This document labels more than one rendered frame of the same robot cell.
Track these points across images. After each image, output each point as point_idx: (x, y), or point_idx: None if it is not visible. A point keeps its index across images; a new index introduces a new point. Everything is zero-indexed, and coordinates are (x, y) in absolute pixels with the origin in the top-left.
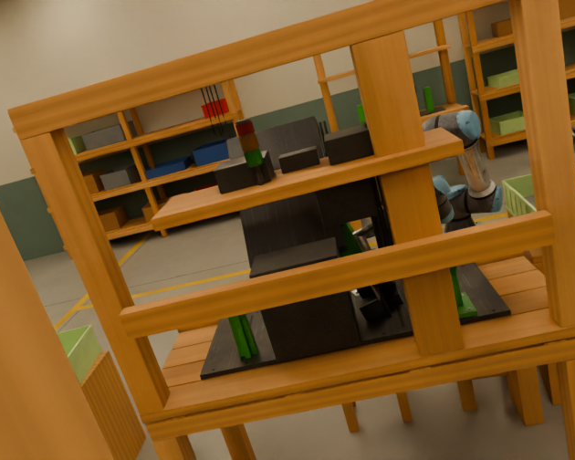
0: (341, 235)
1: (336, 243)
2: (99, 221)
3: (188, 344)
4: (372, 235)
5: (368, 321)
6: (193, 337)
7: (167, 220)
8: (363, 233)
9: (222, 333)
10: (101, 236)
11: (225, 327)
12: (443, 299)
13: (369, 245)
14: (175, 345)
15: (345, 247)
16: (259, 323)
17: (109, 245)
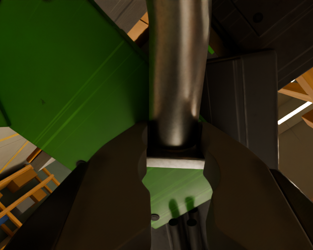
0: (277, 95)
1: None
2: None
3: (142, 24)
4: (113, 152)
5: None
6: (133, 33)
7: None
8: (227, 134)
9: (135, 19)
10: None
11: (125, 29)
12: None
13: (193, 41)
14: (144, 29)
15: (225, 57)
16: (114, 12)
17: (304, 74)
